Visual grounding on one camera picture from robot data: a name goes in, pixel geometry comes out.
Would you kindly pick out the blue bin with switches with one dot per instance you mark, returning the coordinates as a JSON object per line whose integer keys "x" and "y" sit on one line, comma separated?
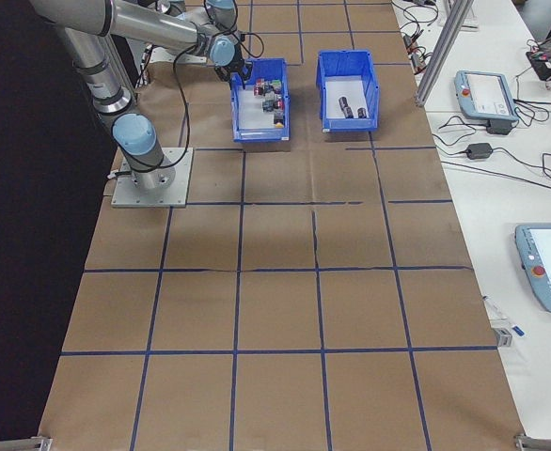
{"x": 259, "y": 135}

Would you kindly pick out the blue bin with batteries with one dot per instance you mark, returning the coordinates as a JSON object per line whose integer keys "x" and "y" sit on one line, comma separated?
{"x": 348, "y": 124}

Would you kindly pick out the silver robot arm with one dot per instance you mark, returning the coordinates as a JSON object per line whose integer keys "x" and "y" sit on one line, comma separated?
{"x": 220, "y": 5}
{"x": 136, "y": 136}

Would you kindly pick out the small grey connector box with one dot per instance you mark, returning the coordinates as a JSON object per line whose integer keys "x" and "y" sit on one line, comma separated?
{"x": 409, "y": 41}
{"x": 418, "y": 61}

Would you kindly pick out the red mushroom push button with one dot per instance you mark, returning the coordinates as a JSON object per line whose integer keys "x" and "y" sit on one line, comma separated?
{"x": 259, "y": 88}

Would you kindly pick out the blue and black contact block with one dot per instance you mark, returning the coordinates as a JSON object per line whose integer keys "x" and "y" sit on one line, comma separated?
{"x": 279, "y": 115}

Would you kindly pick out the yellow push button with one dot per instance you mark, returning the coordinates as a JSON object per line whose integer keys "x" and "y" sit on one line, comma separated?
{"x": 279, "y": 124}

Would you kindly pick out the grey-blue teach pendant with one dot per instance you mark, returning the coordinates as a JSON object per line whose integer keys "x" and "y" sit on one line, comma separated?
{"x": 548, "y": 282}
{"x": 484, "y": 94}

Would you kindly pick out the small black power adapter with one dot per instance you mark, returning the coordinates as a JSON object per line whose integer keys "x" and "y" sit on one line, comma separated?
{"x": 480, "y": 150}

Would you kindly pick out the black power brick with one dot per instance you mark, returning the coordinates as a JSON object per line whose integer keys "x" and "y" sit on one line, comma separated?
{"x": 499, "y": 128}

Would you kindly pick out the clear plastic pen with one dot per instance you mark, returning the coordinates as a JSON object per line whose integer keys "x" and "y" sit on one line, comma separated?
{"x": 494, "y": 310}

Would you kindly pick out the aluminium profile bar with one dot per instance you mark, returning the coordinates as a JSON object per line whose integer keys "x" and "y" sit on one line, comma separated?
{"x": 17, "y": 444}

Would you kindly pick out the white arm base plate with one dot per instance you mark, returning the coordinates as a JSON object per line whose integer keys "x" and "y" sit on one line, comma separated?
{"x": 181, "y": 192}
{"x": 195, "y": 58}

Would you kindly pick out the white switch block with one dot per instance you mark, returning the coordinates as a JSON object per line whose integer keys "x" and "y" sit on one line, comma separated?
{"x": 271, "y": 97}

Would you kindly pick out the green and white switch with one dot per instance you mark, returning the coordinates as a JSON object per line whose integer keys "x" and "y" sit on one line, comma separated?
{"x": 278, "y": 86}

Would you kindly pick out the metal frame bar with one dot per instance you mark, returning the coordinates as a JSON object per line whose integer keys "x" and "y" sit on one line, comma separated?
{"x": 124, "y": 66}

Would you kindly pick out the aluminium profile post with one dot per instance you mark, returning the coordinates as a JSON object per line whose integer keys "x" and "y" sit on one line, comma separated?
{"x": 438, "y": 61}

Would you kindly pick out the black frame cover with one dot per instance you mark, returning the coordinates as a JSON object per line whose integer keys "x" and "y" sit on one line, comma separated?
{"x": 21, "y": 188}

